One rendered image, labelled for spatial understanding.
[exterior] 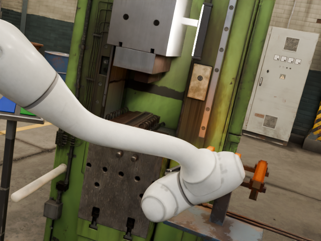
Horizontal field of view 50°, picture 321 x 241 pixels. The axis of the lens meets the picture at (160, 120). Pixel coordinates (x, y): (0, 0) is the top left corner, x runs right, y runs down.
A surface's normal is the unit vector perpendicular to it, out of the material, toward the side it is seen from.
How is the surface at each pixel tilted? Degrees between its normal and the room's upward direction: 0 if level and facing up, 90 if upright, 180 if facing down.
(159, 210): 88
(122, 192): 90
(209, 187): 111
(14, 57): 76
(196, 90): 90
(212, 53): 90
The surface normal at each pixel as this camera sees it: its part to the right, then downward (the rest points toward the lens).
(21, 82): 0.37, 0.43
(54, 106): 0.50, 0.54
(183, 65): -0.22, 0.17
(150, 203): -0.43, 0.02
